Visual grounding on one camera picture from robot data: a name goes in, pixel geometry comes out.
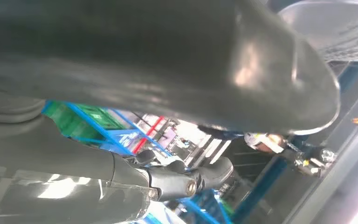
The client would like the red barrier belt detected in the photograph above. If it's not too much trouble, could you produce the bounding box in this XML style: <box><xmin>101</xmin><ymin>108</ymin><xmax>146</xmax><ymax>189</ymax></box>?
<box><xmin>132</xmin><ymin>116</ymin><xmax>165</xmax><ymax>154</ymax></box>

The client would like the green plastic crate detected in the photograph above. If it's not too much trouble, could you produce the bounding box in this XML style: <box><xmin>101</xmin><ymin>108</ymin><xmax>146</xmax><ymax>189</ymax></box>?
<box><xmin>42</xmin><ymin>100</ymin><xmax>129</xmax><ymax>146</ymax></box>

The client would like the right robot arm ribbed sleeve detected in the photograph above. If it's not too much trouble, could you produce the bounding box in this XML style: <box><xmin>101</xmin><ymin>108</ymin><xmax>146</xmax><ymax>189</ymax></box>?
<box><xmin>0</xmin><ymin>81</ymin><xmax>46</xmax><ymax>124</ymax></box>

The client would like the blue steel shelf rack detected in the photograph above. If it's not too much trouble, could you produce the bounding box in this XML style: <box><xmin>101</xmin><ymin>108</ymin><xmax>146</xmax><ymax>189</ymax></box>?
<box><xmin>41</xmin><ymin>99</ymin><xmax>288</xmax><ymax>224</ymax></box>

